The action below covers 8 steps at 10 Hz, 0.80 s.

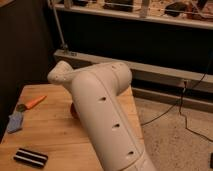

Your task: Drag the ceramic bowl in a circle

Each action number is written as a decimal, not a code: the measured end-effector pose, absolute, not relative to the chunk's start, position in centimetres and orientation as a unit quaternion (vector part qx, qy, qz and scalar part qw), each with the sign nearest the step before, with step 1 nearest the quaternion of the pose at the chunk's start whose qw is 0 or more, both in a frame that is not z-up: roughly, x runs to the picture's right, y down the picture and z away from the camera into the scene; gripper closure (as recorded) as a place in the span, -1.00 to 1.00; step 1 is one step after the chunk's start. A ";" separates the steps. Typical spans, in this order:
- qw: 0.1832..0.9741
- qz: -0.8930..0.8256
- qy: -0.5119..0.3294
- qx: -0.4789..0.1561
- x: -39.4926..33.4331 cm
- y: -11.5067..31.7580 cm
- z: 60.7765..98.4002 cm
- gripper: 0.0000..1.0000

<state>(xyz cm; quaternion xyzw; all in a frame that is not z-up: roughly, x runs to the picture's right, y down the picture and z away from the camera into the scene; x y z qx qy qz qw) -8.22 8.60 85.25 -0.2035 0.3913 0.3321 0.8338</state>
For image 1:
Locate white shelf frame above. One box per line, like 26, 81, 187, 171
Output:
56, 0, 213, 111

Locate black cable on floor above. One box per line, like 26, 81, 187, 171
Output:
140, 54, 213, 144

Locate orange toy carrot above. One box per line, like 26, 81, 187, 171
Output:
16, 96, 46, 112

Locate blue cloth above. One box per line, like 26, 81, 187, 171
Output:
7, 112, 23, 133

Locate black white striped block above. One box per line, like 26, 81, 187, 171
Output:
13, 148, 48, 168

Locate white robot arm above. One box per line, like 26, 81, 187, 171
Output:
48, 61, 157, 171

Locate metal pole with base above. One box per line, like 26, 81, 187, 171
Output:
50, 0, 69, 54

